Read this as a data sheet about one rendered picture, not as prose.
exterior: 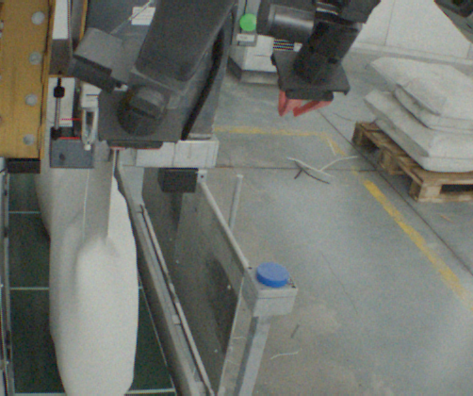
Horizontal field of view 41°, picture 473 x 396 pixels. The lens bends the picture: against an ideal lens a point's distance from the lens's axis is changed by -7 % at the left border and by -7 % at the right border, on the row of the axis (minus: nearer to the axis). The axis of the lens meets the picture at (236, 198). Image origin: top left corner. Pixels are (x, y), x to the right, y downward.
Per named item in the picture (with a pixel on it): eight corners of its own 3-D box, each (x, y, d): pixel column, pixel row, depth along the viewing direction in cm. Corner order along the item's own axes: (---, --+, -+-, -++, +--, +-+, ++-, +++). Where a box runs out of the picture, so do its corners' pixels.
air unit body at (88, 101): (106, 154, 105) (115, 61, 98) (76, 154, 103) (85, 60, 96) (102, 142, 108) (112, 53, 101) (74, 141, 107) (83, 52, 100)
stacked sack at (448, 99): (520, 131, 358) (528, 108, 351) (436, 123, 336) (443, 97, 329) (481, 103, 393) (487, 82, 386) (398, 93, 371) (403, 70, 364)
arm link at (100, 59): (166, 109, 64) (201, 36, 65) (61, 59, 61) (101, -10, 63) (147, 136, 75) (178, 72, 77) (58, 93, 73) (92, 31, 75)
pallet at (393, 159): (554, 203, 400) (561, 184, 393) (413, 203, 359) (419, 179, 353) (485, 146, 471) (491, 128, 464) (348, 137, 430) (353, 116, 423)
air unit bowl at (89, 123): (97, 146, 104) (101, 110, 101) (79, 146, 103) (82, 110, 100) (95, 139, 107) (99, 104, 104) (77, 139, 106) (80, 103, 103)
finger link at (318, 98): (257, 93, 96) (279, 51, 89) (301, 96, 99) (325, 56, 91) (268, 131, 93) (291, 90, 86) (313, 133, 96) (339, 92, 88)
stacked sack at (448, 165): (477, 175, 375) (482, 157, 369) (420, 173, 360) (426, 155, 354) (422, 129, 429) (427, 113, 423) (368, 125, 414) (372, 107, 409)
